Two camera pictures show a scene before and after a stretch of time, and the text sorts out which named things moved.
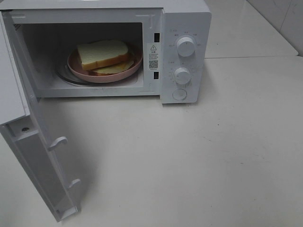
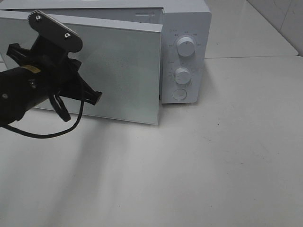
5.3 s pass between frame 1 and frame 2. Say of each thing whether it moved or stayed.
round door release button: stayed
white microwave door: moved
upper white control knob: stayed
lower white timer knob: stayed
